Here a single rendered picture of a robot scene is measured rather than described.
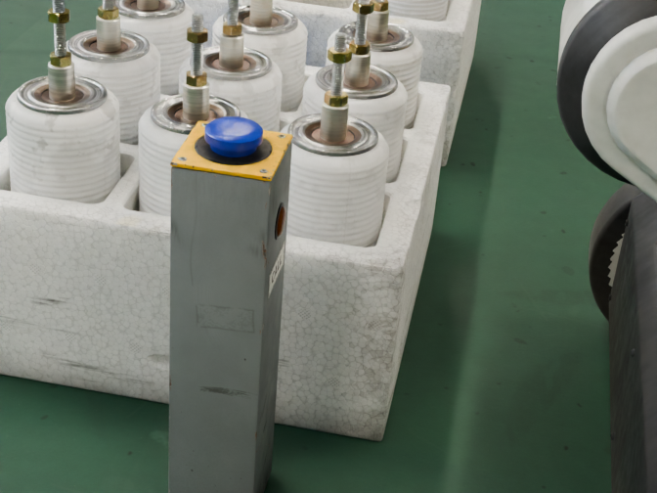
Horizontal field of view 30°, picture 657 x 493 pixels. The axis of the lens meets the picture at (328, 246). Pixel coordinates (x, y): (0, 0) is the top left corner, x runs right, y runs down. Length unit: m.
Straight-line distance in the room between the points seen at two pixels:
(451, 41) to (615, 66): 0.73
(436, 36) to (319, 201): 0.53
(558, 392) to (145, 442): 0.39
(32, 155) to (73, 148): 0.04
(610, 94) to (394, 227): 0.33
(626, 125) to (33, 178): 0.52
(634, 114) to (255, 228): 0.26
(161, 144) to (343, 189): 0.15
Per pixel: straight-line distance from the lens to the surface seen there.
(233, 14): 1.13
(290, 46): 1.23
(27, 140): 1.06
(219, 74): 1.12
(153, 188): 1.04
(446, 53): 1.49
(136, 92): 1.16
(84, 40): 1.19
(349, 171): 0.99
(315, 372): 1.05
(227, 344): 0.89
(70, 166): 1.06
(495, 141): 1.64
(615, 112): 0.77
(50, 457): 1.07
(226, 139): 0.83
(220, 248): 0.85
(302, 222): 1.01
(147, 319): 1.07
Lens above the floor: 0.69
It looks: 31 degrees down
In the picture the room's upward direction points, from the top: 5 degrees clockwise
